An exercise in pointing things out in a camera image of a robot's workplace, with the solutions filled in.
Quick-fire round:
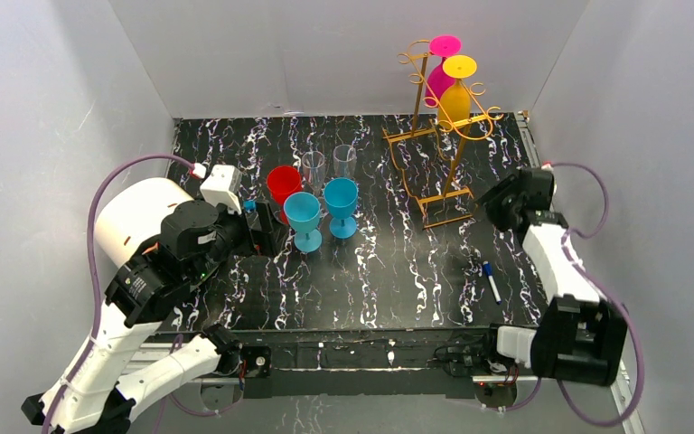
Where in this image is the blue wine glass front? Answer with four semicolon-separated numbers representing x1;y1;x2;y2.
284;192;323;253

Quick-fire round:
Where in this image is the blue wine glass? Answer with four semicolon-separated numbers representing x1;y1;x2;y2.
284;192;323;253
324;177;359;240

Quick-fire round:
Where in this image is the red wine glass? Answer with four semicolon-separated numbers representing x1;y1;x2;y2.
267;165;303;225

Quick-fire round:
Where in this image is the clear champagne flute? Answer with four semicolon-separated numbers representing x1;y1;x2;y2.
333;145;357;179
301;151;326;196

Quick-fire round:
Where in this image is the yellow wine glass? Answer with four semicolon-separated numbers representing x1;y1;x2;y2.
437;54;477;130

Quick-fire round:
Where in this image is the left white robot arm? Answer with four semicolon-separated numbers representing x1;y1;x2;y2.
21;197;286;433

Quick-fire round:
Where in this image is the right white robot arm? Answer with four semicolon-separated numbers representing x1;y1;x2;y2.
478;168;629;386

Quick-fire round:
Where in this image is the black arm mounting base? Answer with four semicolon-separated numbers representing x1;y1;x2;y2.
234;326;537;406

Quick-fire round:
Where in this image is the pink wine glass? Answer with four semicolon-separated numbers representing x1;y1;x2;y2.
424;34;462;108

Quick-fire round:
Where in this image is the blue white marker pen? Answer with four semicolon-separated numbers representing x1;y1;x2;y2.
483;261;502;305

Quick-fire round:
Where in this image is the white orange cylinder spool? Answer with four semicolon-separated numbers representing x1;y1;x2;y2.
94;177;192;267

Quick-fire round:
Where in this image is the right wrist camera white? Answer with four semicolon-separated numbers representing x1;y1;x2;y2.
539;161;556;174

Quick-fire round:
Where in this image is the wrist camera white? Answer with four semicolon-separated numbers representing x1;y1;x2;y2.
200;165;242;215
539;161;556;174

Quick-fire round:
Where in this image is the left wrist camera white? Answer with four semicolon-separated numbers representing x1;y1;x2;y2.
200;165;242;215

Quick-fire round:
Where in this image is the gold wire glass rack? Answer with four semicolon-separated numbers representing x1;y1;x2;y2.
382;38;502;229

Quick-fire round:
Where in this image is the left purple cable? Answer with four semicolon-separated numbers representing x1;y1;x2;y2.
40;153;208;434

